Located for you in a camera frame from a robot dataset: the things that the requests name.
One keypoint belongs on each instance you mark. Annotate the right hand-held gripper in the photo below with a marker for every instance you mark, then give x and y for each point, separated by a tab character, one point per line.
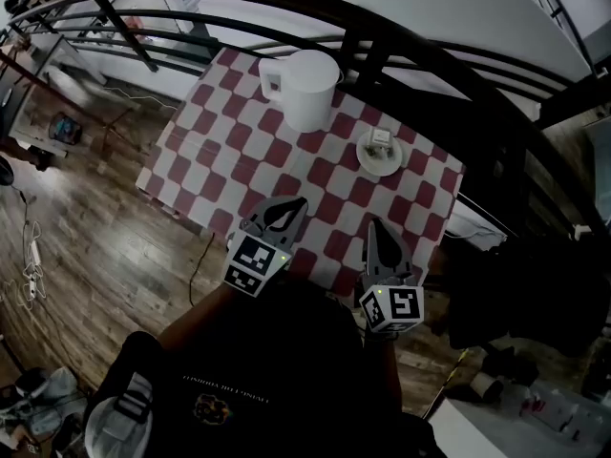
396	306

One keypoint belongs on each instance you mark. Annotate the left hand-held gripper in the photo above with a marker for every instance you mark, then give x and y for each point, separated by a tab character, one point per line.
253	260

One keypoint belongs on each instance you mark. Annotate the white kettle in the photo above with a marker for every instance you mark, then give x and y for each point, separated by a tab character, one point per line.
308	93

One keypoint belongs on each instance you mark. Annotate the person's left forearm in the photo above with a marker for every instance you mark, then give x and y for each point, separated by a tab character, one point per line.
200	313

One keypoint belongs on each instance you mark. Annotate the black bag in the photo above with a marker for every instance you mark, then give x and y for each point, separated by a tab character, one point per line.
525	294

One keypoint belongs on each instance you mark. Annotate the red and white checkered tablecloth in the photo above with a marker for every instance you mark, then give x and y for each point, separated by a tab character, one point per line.
238	155

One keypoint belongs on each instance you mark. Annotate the white round saucer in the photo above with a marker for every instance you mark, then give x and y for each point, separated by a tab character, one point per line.
382	166

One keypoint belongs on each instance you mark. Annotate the person's black shirt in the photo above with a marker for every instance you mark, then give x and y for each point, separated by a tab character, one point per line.
267	375

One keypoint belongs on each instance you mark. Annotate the white box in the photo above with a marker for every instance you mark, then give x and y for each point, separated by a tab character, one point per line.
468	432

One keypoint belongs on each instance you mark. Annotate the white mattress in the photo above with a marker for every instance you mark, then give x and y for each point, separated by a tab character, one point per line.
429	12

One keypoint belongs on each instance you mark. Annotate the white power strip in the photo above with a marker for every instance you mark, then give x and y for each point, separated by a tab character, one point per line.
34	251

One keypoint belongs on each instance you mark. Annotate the pile of clothes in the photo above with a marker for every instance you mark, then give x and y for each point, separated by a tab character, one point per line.
38	408

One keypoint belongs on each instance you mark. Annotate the black metal bed frame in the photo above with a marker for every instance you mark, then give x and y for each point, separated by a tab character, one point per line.
363	50

